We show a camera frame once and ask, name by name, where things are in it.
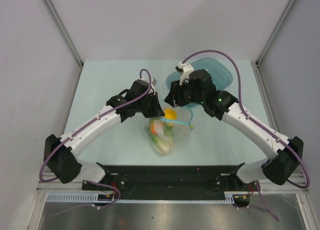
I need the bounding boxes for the purple cable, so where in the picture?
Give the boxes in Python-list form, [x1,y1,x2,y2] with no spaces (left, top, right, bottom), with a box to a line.
[39,68,122,216]
[182,49,311,222]

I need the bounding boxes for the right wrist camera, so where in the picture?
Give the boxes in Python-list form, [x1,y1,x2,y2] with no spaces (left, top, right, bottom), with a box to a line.
[175,62,195,86]

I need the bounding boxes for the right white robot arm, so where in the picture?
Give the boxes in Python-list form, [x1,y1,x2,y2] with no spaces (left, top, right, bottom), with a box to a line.
[164,68,304,191]

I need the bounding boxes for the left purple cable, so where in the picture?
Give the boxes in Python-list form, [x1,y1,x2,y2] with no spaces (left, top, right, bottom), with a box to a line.
[39,68,122,216]

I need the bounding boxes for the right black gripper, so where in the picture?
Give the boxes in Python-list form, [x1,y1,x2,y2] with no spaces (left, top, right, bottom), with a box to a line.
[165,77,205,107]

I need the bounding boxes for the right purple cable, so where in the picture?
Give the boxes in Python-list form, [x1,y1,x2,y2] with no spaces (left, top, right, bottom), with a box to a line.
[182,49,311,222]

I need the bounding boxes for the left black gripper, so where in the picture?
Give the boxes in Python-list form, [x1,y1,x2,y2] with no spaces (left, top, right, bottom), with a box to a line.
[136,92,165,119]

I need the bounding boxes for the clear zip top bag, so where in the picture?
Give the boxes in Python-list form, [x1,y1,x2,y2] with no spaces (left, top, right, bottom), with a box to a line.
[143,104,194,152]

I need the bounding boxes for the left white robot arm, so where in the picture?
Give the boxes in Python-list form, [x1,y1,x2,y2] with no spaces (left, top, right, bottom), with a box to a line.
[44,79,165,190]

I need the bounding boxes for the orange fake carrot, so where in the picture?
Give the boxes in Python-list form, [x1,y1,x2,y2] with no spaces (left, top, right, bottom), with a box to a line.
[149,123,157,135]

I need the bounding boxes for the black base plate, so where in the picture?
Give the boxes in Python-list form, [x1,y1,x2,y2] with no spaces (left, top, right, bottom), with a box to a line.
[81,165,257,197]

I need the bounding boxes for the green fake lettuce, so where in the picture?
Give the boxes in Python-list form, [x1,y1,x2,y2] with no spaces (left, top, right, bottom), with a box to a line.
[146,130,174,155]

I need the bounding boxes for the aluminium frame rail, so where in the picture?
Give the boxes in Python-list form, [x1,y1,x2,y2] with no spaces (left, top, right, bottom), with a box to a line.
[36,172,307,193]

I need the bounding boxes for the teal plastic bin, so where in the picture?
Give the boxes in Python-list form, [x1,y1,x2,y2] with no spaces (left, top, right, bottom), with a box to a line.
[166,57,233,106]

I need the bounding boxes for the white cable duct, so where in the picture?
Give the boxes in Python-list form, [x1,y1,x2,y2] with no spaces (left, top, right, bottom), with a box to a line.
[46,192,250,204]

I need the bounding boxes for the yellow fake lemon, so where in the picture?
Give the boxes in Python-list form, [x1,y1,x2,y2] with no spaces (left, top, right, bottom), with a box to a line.
[164,108,177,121]

